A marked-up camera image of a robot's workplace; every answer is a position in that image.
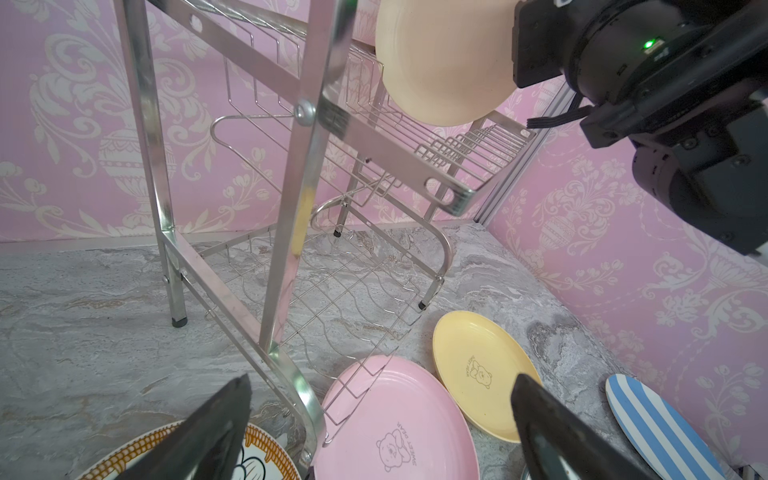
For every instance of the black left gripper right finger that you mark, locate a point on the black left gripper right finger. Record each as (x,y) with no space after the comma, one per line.
(558,445)

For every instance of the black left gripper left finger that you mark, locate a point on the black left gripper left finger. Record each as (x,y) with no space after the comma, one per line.
(206,445)

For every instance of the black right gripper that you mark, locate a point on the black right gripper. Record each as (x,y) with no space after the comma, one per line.
(545,35)

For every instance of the cream beige plate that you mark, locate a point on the cream beige plate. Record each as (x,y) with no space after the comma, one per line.
(446,63)

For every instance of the yellow bear plate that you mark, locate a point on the yellow bear plate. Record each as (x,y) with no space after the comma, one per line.
(478,362)

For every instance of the pink bear plate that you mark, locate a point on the pink bear plate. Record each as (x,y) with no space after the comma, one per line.
(388,418)

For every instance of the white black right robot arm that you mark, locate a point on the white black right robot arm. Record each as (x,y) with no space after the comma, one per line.
(684,81)

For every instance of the stainless steel dish rack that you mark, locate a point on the stainless steel dish rack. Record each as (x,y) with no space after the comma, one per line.
(354,258)

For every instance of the brown rim petal pattern plate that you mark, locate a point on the brown rim petal pattern plate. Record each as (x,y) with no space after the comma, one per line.
(260,456)

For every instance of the right blue striped plate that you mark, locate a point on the right blue striped plate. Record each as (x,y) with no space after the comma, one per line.
(659,434)

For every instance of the right aluminium corner post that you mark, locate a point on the right aluminium corner post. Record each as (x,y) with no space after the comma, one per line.
(558,104)

